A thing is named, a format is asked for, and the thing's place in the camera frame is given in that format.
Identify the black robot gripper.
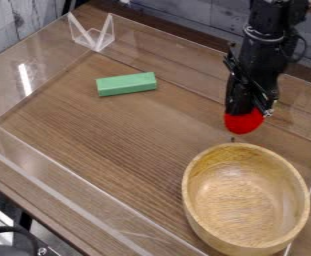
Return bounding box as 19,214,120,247
222,28,296,118

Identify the red plush strawberry toy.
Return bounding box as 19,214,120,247
223,108,264,135

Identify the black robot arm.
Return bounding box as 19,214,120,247
223,0,310,116

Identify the green rectangular block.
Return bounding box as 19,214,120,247
96,72,158,97

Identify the light wooden bowl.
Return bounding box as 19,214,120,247
182,143,310,256

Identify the clear acrylic table enclosure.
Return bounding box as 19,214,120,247
0,8,311,256

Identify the black cable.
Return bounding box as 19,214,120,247
0,225,40,256

